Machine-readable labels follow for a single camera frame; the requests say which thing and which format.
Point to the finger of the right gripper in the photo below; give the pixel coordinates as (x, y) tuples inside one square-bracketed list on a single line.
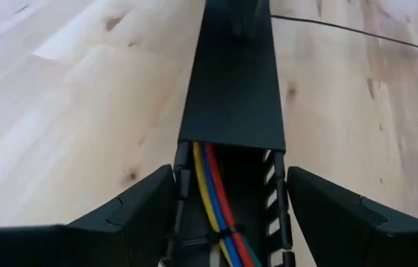
[(239, 16), (257, 9)]

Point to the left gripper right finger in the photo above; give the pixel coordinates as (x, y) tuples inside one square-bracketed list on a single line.
[(361, 237)]

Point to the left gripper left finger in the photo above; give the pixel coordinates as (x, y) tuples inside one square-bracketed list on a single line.
[(83, 244)]

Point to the black zip tie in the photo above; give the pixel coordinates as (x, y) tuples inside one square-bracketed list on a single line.
[(227, 233), (361, 34)]

